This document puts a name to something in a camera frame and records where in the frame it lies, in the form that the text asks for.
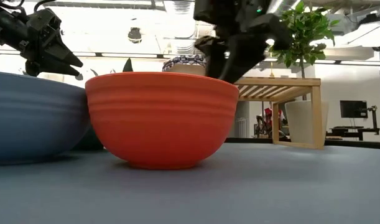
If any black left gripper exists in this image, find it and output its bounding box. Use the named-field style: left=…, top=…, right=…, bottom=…
left=18, top=8, right=84, bottom=77

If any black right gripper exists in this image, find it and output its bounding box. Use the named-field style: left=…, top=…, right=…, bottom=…
left=194, top=0, right=293, bottom=84

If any blue white patterned bowl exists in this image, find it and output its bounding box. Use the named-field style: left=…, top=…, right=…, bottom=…
left=162, top=55, right=208, bottom=77

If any blue plastic bowl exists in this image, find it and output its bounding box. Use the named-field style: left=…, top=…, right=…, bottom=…
left=0, top=70, right=91, bottom=166

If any green plastic bowl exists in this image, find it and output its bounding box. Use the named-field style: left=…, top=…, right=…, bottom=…
left=72, top=126, right=105, bottom=152

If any red plastic bowl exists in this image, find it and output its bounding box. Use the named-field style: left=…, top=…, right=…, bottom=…
left=85, top=72, right=240, bottom=170

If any wooden slatted shelf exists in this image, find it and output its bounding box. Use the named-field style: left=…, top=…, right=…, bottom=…
left=232, top=77, right=322, bottom=150

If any red background object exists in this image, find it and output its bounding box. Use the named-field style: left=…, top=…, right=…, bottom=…
left=254, top=106, right=285, bottom=139

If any round black ceiling fixture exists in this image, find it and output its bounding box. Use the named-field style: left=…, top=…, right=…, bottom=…
left=127, top=27, right=143, bottom=44

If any leafy tree plant in pot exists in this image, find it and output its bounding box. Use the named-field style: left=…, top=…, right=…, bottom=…
left=269, top=1, right=342, bottom=146

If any black computer monitor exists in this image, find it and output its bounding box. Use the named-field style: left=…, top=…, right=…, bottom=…
left=339, top=100, right=369, bottom=119

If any blue table mat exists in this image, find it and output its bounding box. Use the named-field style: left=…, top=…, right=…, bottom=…
left=0, top=142, right=380, bottom=224

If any black background desk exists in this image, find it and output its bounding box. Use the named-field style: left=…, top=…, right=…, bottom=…
left=326, top=125, right=380, bottom=141

